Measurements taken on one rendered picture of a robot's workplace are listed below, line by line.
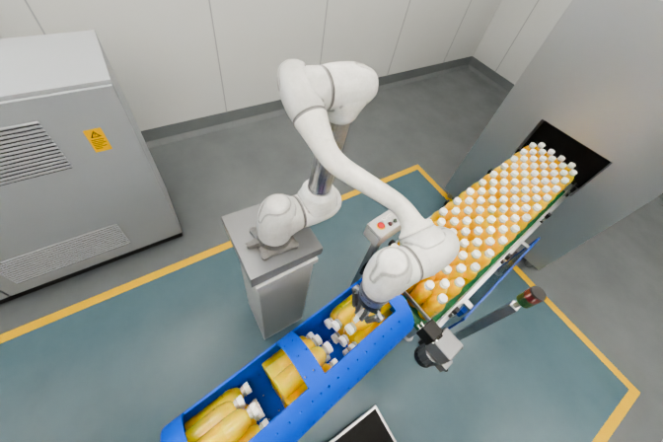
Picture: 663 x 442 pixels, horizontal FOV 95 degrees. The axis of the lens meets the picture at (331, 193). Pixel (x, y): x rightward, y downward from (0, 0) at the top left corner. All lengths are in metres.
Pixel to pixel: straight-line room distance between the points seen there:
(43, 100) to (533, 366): 3.37
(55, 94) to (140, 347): 1.60
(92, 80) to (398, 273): 1.58
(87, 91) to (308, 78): 1.18
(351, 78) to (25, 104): 1.41
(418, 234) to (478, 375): 2.03
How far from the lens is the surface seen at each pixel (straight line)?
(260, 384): 1.38
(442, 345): 1.70
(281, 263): 1.41
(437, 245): 0.83
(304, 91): 0.86
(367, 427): 2.27
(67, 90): 1.84
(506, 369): 2.89
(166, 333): 2.54
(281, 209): 1.23
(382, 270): 0.72
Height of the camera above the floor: 2.35
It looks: 51 degrees down
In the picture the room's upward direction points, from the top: 13 degrees clockwise
